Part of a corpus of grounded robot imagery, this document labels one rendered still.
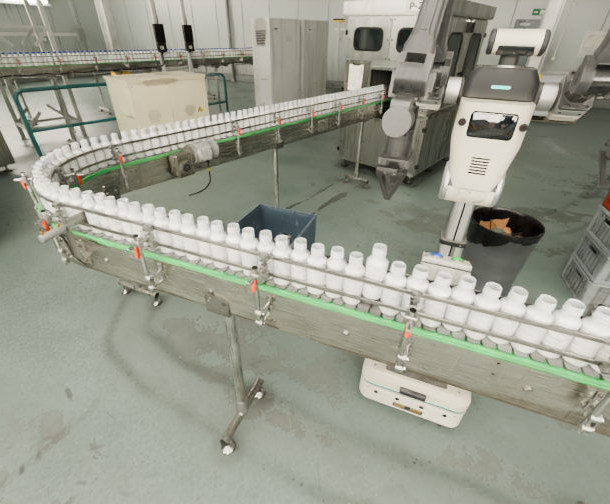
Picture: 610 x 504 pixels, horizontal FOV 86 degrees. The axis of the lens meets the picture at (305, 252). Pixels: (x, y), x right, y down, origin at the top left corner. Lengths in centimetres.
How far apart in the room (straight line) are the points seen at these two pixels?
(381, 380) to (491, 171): 109
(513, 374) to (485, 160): 73
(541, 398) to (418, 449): 93
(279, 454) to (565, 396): 123
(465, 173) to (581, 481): 152
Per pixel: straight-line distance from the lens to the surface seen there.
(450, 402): 184
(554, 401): 115
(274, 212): 168
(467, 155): 138
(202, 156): 239
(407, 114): 70
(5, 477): 223
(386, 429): 195
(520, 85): 143
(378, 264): 91
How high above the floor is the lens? 168
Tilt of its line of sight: 34 degrees down
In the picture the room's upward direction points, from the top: 1 degrees clockwise
